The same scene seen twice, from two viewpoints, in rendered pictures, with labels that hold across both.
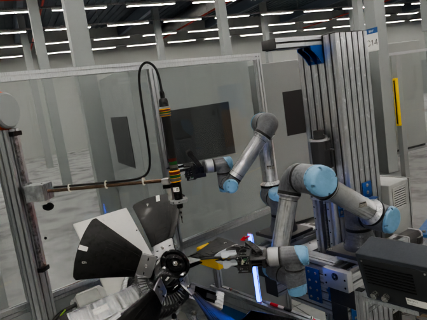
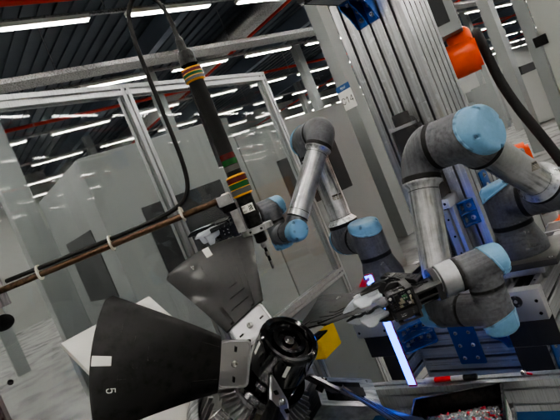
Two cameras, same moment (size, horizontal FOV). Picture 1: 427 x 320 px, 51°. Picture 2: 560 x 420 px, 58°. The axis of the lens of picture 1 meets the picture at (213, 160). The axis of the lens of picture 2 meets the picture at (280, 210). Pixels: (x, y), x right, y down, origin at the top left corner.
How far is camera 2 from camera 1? 0.81 m
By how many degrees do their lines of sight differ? 14
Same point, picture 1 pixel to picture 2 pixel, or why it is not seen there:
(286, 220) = (436, 219)
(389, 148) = (399, 207)
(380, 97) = (373, 155)
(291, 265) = (487, 280)
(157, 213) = (216, 274)
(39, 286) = not seen: outside the picture
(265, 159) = (327, 186)
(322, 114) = (396, 92)
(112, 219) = not seen: hidden behind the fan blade
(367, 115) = (452, 81)
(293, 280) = (497, 305)
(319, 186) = (487, 135)
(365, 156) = not seen: hidden behind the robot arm
